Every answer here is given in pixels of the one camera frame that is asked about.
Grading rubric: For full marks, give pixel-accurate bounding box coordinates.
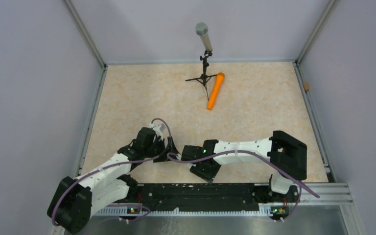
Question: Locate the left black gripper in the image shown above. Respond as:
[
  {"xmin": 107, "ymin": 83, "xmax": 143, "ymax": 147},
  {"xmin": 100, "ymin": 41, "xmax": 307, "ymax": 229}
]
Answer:
[{"xmin": 143, "ymin": 136, "xmax": 180, "ymax": 163}]

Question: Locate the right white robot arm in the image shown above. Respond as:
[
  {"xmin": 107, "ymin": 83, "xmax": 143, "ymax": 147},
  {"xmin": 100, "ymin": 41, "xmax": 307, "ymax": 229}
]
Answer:
[{"xmin": 177, "ymin": 130, "xmax": 307, "ymax": 202}]

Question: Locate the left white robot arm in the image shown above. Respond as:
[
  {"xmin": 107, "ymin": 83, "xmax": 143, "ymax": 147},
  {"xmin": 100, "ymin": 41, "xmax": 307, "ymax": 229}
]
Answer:
[{"xmin": 47, "ymin": 123, "xmax": 178, "ymax": 234}]

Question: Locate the black tripod mic stand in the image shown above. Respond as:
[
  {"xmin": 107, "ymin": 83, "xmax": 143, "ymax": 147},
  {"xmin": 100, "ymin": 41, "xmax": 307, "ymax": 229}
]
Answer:
[{"xmin": 185, "ymin": 50, "xmax": 217, "ymax": 100}]

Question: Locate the orange microphone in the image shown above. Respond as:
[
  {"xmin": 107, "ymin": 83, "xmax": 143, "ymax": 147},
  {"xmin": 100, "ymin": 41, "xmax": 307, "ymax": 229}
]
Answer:
[{"xmin": 207, "ymin": 72, "xmax": 225, "ymax": 110}]

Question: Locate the grey microphone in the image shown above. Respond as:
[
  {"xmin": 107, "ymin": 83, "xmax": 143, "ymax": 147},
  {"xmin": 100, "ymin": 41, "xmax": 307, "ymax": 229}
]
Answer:
[{"xmin": 195, "ymin": 22, "xmax": 212, "ymax": 52}]

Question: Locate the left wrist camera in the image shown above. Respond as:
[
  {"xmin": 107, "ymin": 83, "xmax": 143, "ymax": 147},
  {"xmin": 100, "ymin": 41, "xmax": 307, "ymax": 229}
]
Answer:
[{"xmin": 149, "ymin": 122, "xmax": 166, "ymax": 138}]

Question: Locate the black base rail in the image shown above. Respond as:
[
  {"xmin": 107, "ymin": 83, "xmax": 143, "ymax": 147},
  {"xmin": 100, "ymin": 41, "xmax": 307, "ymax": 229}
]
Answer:
[{"xmin": 126, "ymin": 183, "xmax": 274, "ymax": 212}]

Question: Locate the white cable duct strip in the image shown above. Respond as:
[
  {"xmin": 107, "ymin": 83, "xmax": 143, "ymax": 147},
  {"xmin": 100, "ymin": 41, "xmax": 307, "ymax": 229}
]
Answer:
[{"xmin": 95, "ymin": 206, "xmax": 273, "ymax": 217}]

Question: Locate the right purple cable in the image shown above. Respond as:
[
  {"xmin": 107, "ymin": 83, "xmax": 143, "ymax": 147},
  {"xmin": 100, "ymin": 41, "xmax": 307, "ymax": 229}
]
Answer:
[{"xmin": 166, "ymin": 149, "xmax": 321, "ymax": 223}]

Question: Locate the purple cable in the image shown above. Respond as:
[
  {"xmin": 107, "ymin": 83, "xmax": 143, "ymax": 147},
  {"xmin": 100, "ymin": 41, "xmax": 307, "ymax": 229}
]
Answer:
[
  {"xmin": 166, "ymin": 149, "xmax": 321, "ymax": 223},
  {"xmin": 51, "ymin": 118, "xmax": 172, "ymax": 227}
]

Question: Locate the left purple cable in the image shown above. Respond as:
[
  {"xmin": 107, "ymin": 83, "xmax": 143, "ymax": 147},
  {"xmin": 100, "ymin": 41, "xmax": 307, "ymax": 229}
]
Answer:
[{"xmin": 51, "ymin": 118, "xmax": 172, "ymax": 227}]

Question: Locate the small tan wall knob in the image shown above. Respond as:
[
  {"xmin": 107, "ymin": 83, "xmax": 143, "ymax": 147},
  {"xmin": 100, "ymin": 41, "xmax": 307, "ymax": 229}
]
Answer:
[{"xmin": 303, "ymin": 82, "xmax": 310, "ymax": 92}]

